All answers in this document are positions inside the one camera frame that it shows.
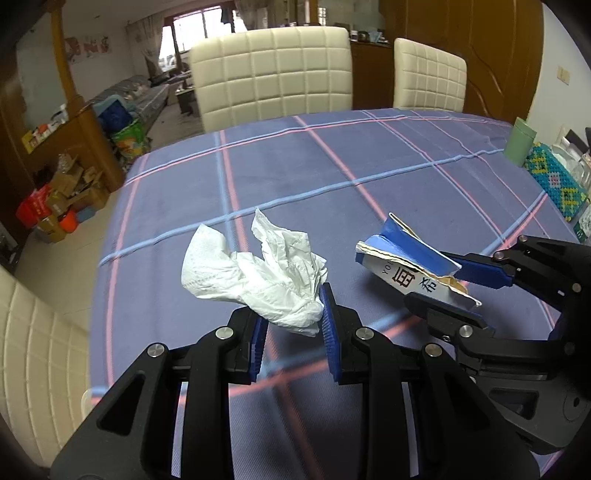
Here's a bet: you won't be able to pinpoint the dark coffee table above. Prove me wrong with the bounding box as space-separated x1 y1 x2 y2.
174 85 199 114

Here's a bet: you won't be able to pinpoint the blue and white milk carton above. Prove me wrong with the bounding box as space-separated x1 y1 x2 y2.
355 212 482 308

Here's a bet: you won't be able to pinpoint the large cardboard box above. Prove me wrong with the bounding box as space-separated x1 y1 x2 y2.
69 182 110 222

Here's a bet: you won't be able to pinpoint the red wall decals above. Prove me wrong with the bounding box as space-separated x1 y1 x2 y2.
65 37 112 63

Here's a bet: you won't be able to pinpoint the grey sofa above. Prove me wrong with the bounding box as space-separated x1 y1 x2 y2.
85 76 169 125

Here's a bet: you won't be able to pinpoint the beaded tissue box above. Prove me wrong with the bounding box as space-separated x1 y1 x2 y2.
524 143 591 222

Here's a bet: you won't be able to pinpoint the wooden partition cabinet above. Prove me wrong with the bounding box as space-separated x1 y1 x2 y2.
0 9 125 232

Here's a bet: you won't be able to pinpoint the blue bag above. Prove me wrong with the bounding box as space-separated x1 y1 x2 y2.
95 95 132 134

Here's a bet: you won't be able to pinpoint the brown wooden wardrobe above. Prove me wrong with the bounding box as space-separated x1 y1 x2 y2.
318 0 546 123

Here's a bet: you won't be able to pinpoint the green cup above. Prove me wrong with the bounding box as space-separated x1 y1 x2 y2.
503 117 537 168

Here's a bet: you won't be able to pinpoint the window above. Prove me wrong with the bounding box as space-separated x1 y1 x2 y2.
159 4 236 75

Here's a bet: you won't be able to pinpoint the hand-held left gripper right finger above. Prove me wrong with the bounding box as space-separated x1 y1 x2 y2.
320 282 541 480

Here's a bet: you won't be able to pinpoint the white tissue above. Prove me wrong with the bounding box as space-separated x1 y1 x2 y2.
181 208 329 337

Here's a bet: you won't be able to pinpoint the open cardboard box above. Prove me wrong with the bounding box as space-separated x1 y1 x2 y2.
48 154 105 199

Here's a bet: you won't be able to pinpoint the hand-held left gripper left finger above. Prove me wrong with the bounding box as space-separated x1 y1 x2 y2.
48 307 269 480

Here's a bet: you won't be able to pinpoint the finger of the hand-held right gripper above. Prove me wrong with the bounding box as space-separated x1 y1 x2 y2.
404 294 561 379
441 235 591 301

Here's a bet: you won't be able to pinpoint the patterned curtain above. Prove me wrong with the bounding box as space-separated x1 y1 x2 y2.
124 14 162 79

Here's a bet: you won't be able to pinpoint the cream quilted leather chair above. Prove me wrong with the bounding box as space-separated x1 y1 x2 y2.
393 38 468 112
189 26 354 134
0 265 90 467

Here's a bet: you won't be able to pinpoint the red bag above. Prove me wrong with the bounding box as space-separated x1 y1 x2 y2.
16 187 51 227

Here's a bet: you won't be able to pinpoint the blue plaid tablecloth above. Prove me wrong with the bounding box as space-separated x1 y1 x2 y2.
90 108 591 480

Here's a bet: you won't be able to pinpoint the colourful printed bag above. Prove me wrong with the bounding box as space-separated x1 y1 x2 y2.
111 117 151 160

